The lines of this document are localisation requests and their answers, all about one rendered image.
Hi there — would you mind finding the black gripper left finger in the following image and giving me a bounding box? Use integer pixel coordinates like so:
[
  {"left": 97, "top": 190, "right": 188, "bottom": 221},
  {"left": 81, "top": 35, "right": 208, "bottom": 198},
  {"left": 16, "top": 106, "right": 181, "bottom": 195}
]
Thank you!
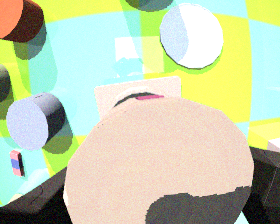
[{"left": 0, "top": 166, "right": 72, "bottom": 224}]

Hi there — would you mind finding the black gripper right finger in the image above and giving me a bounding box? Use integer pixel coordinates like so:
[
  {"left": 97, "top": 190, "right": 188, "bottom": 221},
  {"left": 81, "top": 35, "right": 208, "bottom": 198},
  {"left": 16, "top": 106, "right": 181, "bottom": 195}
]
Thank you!
[{"left": 241, "top": 146, "right": 280, "bottom": 224}]

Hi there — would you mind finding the white round dish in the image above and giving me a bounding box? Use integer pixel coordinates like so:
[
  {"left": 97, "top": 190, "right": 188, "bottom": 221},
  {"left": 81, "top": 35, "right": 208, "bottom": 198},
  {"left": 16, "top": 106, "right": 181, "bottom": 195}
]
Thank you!
[{"left": 159, "top": 3, "right": 224, "bottom": 68}]

